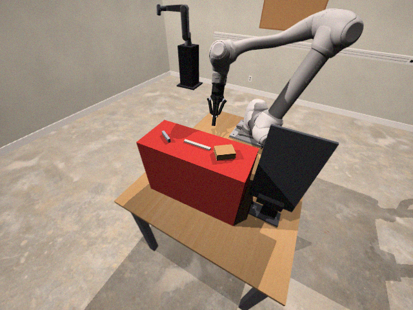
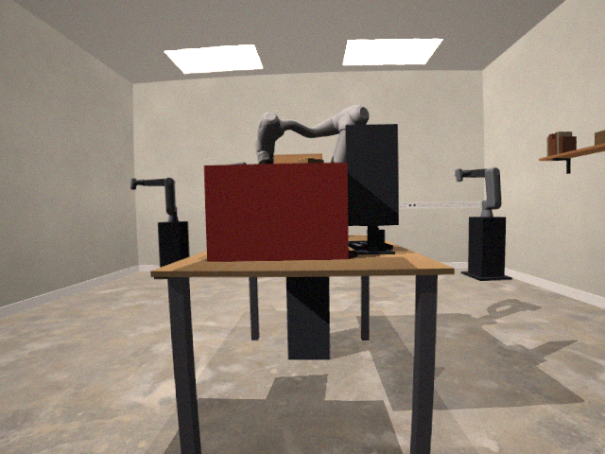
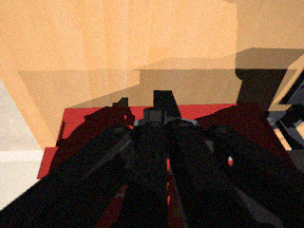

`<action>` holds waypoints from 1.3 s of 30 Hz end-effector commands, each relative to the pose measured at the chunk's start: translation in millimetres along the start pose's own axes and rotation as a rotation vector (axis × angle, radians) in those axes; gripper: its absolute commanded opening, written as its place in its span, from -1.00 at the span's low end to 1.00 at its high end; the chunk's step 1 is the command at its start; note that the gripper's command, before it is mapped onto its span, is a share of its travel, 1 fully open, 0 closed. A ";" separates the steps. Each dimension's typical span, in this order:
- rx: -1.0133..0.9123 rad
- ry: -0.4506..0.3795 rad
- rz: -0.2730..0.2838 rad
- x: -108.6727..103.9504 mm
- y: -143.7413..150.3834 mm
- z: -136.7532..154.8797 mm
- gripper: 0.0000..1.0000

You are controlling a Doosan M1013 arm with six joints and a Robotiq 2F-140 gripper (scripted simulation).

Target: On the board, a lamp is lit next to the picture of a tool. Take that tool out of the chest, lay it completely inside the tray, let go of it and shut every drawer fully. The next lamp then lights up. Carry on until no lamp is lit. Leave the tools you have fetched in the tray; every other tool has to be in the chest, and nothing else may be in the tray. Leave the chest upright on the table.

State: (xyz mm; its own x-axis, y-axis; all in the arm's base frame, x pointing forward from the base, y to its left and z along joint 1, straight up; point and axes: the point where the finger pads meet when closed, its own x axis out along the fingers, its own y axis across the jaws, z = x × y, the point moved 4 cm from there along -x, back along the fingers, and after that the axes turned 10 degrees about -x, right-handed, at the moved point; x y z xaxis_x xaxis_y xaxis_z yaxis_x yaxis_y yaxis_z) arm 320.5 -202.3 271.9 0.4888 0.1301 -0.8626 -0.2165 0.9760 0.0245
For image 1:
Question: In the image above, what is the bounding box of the red tool chest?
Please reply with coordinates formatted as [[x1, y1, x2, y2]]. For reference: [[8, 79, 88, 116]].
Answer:
[[136, 120, 259, 226]]

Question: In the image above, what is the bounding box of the small tan cardboard box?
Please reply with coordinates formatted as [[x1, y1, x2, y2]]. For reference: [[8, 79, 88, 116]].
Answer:
[[214, 144, 236, 160]]

